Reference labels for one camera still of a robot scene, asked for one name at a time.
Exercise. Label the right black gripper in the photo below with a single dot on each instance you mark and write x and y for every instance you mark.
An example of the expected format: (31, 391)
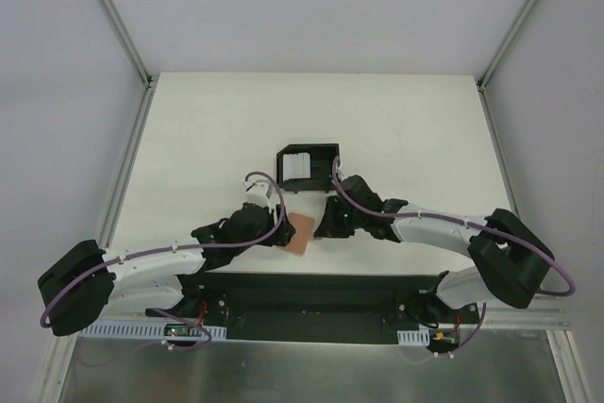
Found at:
(327, 220)

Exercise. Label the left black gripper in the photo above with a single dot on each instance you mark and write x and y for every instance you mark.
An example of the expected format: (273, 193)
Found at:
(281, 226)

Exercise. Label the tan leather card holder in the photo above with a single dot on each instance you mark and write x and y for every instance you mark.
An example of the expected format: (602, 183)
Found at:
(303, 226)

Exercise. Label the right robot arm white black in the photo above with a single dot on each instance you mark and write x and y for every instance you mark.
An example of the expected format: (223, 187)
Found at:
(509, 263)

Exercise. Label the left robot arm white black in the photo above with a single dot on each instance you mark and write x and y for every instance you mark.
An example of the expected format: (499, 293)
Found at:
(90, 281)

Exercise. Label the white cards stack in tray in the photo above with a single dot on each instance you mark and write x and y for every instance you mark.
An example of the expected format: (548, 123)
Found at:
(296, 166)

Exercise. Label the black card tray box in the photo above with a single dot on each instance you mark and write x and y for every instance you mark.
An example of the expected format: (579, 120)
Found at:
(322, 156)

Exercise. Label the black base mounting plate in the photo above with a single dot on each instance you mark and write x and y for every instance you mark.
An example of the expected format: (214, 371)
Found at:
(317, 308)

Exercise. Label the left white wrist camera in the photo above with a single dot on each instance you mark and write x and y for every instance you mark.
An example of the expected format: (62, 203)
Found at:
(258, 192)

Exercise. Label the right white cable duct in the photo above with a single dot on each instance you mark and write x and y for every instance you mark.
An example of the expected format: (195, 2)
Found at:
(419, 337)

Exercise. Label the white cable duct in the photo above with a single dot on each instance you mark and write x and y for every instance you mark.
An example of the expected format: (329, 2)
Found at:
(419, 337)
(145, 330)

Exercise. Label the left table side rail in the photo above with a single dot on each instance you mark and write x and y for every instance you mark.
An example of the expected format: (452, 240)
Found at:
(111, 212)

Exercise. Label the aluminium cross rail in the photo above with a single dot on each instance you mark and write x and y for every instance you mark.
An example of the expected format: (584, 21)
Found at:
(530, 319)

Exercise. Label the left white cable duct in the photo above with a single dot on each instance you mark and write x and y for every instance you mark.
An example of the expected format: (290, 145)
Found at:
(145, 330)

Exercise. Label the left aluminium frame post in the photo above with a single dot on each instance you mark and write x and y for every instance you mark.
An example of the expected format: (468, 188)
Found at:
(123, 37)

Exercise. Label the aluminium frame post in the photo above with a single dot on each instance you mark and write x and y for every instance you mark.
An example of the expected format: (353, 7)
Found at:
(511, 36)
(123, 37)

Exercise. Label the right aluminium frame post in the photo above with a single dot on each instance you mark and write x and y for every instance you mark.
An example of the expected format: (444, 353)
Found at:
(511, 36)

